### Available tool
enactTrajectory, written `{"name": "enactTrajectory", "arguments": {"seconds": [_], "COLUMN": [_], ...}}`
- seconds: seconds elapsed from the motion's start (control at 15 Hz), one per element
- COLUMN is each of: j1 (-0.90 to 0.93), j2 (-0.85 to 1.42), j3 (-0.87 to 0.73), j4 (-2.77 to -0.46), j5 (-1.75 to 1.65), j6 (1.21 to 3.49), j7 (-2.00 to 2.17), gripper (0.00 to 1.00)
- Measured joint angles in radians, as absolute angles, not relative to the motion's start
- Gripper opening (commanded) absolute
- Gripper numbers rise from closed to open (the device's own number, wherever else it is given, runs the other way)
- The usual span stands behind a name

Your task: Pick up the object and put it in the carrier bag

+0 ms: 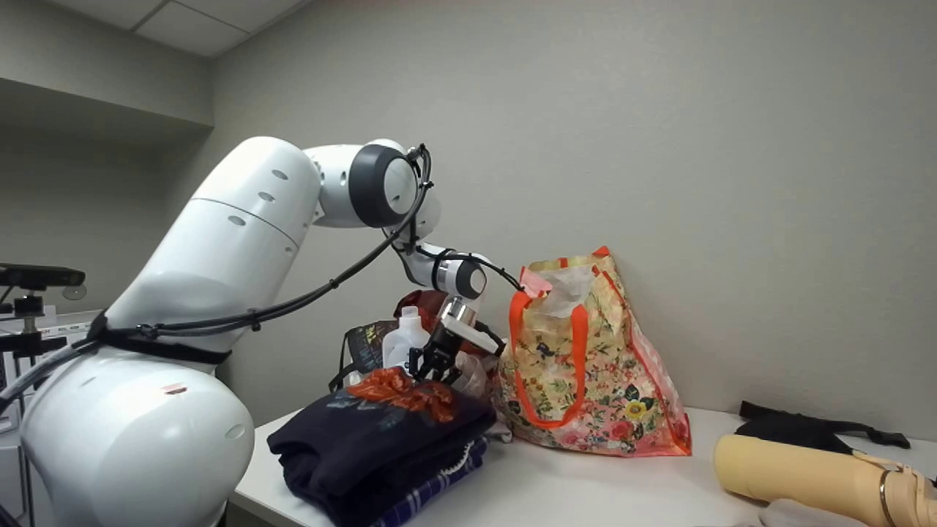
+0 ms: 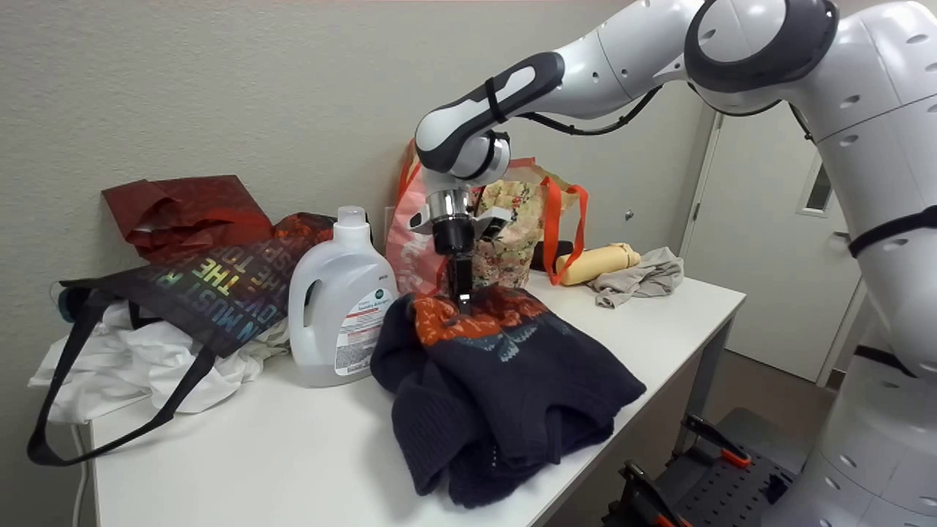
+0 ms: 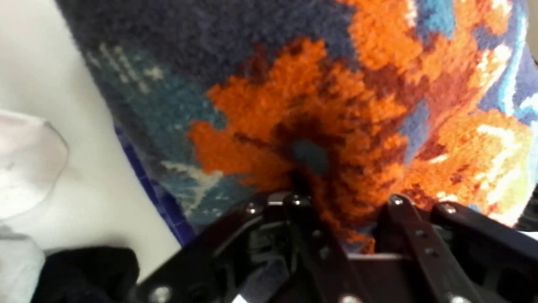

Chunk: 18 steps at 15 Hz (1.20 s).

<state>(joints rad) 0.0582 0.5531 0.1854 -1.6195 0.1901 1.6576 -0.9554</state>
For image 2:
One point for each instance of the grey crumpled cloth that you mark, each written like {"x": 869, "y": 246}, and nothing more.
{"x": 639, "y": 279}

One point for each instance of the black tote bag colourful letters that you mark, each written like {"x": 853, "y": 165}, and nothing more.
{"x": 216, "y": 287}

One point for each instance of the beige rolled cloth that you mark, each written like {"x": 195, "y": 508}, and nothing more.
{"x": 602, "y": 263}

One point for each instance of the white crumpled cloth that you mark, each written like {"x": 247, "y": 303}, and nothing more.
{"x": 127, "y": 367}

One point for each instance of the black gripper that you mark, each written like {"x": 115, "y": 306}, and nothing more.
{"x": 457, "y": 244}

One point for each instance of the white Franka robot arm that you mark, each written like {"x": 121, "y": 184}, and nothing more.
{"x": 860, "y": 194}

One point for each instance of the white detergent bottle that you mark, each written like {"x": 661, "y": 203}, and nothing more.
{"x": 342, "y": 310}

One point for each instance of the dark red bag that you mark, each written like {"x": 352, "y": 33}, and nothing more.
{"x": 187, "y": 215}

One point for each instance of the navy and orange knit sweater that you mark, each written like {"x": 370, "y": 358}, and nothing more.
{"x": 509, "y": 389}

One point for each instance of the white door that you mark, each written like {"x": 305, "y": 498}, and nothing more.
{"x": 763, "y": 272}

